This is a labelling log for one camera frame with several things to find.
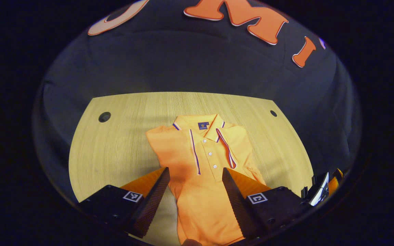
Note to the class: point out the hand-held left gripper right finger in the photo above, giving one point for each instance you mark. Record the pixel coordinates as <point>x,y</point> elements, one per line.
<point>236,201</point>

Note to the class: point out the orange T-shirt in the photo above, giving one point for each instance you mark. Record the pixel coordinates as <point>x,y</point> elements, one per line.
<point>204,205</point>

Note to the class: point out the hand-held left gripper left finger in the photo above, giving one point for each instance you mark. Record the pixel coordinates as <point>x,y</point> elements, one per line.
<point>152,201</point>

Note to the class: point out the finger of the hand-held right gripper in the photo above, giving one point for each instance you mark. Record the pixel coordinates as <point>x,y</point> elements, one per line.
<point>335,179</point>

